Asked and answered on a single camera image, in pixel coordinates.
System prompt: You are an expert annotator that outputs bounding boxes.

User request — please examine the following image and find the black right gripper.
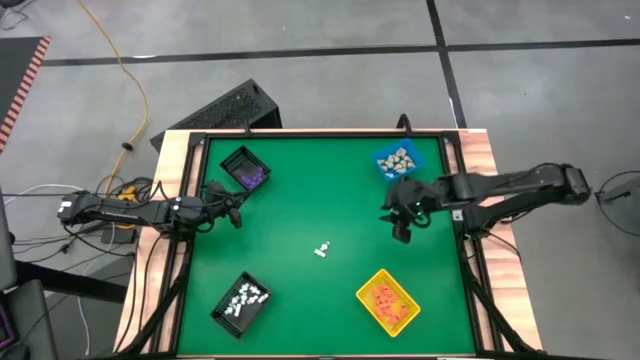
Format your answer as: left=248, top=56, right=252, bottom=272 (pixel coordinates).
left=378, top=177, right=442, bottom=245

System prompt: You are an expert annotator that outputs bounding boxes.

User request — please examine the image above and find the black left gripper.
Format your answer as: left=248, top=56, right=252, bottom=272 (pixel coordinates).
left=197, top=180, right=251, bottom=230

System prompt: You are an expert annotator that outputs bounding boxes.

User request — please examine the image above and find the black plastic slotted basket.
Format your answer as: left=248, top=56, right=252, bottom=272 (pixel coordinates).
left=218, top=145, right=272, bottom=194
left=209, top=271, right=273, bottom=340

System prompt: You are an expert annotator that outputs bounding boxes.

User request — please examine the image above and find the yellow plastic slotted basket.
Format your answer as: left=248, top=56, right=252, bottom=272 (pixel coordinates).
left=355, top=268, right=422, bottom=339

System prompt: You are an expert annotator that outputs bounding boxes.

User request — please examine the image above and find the blue plastic slotted basket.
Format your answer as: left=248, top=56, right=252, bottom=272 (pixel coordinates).
left=372, top=139, right=426, bottom=182

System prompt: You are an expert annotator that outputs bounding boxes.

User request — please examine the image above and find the black perforated computer case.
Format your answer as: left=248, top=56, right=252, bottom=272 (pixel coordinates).
left=149, top=78, right=283, bottom=151

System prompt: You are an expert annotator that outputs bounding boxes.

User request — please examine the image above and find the dark operator workstation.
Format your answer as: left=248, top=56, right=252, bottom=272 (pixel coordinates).
left=0, top=184, right=59, bottom=360

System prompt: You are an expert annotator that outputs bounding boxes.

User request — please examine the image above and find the black mat orange striped edge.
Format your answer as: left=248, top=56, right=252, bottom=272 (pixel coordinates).
left=0, top=35, right=52, bottom=154

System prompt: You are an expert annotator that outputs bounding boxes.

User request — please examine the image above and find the yellow floor cable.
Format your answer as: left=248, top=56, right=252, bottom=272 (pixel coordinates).
left=77, top=0, right=151, bottom=201

